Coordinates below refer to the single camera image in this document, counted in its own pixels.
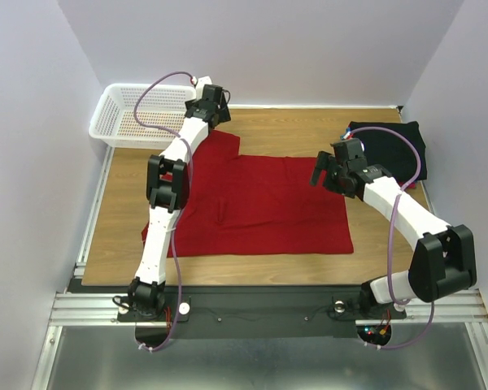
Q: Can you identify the red t-shirt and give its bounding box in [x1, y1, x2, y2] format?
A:
[140, 129, 355, 259]

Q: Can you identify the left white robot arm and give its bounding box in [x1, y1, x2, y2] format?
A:
[125, 76, 231, 320]

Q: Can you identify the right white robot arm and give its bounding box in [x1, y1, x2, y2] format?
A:
[311, 138, 477, 317]

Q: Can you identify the blue folded t-shirt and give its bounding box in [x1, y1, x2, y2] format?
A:
[340, 128, 351, 141]

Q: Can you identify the black folded t-shirt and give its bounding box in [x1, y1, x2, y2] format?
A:
[348, 121, 428, 184]

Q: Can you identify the magenta folded t-shirt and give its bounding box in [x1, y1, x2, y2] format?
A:
[403, 181, 417, 190]

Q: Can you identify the white plastic mesh basket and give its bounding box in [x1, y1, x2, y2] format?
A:
[89, 83, 195, 150]

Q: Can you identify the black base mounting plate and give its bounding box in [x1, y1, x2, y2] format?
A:
[117, 284, 407, 341]

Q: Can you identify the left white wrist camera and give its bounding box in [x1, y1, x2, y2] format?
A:
[190, 76, 212, 89]

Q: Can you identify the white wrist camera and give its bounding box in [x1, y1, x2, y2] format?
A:
[190, 76, 212, 89]
[345, 130, 365, 151]

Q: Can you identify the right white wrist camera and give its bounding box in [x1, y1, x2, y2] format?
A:
[345, 130, 365, 151]

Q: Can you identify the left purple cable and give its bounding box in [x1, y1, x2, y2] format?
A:
[133, 71, 198, 353]

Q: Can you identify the purple cable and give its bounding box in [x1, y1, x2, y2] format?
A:
[133, 71, 198, 353]
[345, 126, 435, 351]

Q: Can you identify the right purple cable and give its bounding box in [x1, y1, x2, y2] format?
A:
[345, 126, 435, 351]

